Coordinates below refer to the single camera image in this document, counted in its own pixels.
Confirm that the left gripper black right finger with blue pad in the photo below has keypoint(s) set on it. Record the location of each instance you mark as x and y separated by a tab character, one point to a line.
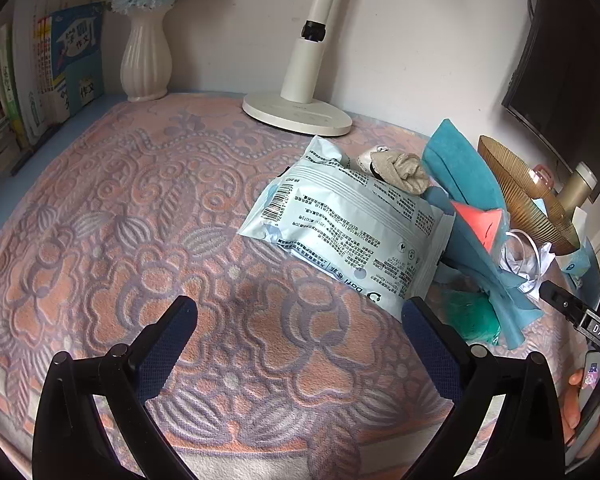
527	441

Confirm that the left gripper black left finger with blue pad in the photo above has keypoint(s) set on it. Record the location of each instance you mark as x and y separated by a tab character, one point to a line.
69	440

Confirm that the green mesh scrunchie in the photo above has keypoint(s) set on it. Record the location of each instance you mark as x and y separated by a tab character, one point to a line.
471	314

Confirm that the light blue cleaning cloth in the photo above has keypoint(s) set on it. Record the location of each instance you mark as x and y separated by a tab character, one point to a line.
466	254

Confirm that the coral pink pouch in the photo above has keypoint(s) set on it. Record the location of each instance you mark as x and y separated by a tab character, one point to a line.
487	225

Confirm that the light blue wipes pack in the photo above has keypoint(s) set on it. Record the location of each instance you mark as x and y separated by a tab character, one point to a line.
367	234

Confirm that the teal cloth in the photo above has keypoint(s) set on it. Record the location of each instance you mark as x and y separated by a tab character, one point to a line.
454	163

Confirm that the beige socks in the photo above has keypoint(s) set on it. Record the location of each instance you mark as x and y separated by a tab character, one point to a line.
402	170

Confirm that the person hand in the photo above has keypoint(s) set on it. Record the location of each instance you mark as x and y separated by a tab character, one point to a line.
571	415

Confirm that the brown ribbed glass bowl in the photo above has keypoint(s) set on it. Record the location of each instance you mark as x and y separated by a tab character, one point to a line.
532	206

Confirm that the gold cylinder bottle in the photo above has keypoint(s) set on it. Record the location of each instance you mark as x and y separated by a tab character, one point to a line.
578	188

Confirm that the black monitor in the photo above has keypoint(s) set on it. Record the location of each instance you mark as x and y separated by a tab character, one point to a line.
555	89

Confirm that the pink patterned towel mat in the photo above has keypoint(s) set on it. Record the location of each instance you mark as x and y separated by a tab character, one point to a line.
289	374

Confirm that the black pen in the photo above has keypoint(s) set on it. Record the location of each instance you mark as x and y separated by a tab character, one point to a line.
25	156

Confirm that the white desk lamp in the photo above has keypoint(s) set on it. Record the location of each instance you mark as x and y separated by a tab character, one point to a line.
294	108

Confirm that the white colourful spine book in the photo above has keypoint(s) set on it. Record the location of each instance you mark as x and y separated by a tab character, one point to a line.
26	16

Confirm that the white ribbed vase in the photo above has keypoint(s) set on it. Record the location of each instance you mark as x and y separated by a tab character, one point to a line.
146	66

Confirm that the blue cover workbook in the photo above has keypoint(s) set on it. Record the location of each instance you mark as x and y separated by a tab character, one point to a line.
75	59

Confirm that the green spine book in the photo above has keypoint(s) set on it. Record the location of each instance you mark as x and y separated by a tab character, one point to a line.
8	91

